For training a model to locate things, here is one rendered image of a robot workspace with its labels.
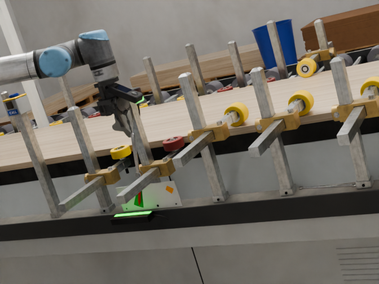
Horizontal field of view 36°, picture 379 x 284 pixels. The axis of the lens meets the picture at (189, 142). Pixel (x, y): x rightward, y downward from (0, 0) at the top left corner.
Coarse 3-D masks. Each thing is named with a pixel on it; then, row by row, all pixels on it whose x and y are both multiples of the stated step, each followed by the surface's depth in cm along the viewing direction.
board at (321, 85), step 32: (224, 96) 277; (288, 96) 237; (320, 96) 221; (352, 96) 207; (64, 128) 323; (96, 128) 294; (160, 128) 250; (192, 128) 232; (0, 160) 288; (64, 160) 255
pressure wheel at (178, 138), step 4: (176, 136) 224; (180, 136) 222; (164, 140) 224; (168, 140) 223; (172, 140) 221; (176, 140) 219; (180, 140) 220; (164, 144) 220; (168, 144) 219; (172, 144) 218; (176, 144) 219; (180, 144) 220; (164, 148) 221; (168, 148) 219; (172, 148) 219; (176, 148) 219
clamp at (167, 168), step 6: (156, 162) 211; (162, 162) 208; (168, 162) 208; (144, 168) 211; (150, 168) 210; (162, 168) 208; (168, 168) 207; (174, 168) 211; (162, 174) 209; (168, 174) 208
